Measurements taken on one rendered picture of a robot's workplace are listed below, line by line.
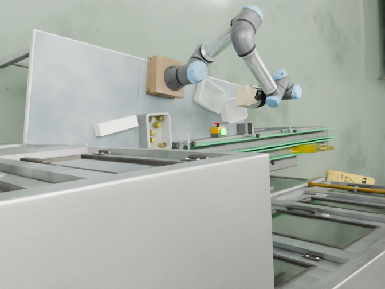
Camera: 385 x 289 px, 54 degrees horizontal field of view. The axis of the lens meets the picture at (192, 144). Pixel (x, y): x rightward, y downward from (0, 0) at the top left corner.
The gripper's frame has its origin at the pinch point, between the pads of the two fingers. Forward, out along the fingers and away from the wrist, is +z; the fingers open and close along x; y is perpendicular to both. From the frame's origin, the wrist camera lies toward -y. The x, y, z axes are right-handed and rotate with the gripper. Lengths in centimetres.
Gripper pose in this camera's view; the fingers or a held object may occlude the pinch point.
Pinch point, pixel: (251, 97)
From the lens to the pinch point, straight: 239.9
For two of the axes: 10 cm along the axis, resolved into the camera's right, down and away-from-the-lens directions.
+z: -6.7, -0.2, 7.4
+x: -0.7, 10.0, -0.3
